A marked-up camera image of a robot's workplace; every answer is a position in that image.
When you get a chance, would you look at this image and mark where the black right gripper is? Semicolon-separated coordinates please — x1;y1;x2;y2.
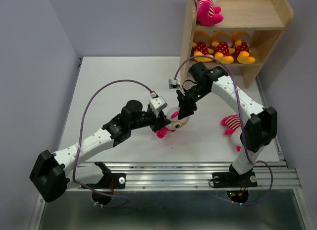
175;84;210;120

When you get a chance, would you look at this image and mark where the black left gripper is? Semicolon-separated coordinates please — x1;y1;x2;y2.
130;107;170;132

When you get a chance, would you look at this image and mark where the white doll face down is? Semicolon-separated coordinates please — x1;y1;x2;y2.
156;107;190;139
221;115;242;152

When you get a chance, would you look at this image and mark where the orange bear polka dot toy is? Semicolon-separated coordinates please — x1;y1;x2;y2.
192;31;213;62

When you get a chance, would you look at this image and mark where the white glasses doll striped shirt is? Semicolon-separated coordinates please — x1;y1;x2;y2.
194;0;224;27

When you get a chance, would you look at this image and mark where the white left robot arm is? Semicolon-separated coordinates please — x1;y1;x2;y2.
29;97;171;202

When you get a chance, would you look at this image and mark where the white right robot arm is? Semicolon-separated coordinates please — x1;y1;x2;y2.
176;62;277;185

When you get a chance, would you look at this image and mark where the wooden shelf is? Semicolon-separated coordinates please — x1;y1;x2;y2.
180;0;294;88

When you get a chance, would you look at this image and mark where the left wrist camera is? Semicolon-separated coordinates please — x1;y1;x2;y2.
149;91;167;116

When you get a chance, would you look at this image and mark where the aluminium mounting rail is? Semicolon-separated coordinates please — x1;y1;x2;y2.
39;153;303;192

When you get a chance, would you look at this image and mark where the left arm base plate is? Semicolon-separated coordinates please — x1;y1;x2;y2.
86;172;126;189

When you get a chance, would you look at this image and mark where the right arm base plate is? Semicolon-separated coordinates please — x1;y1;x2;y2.
209;172;258;188

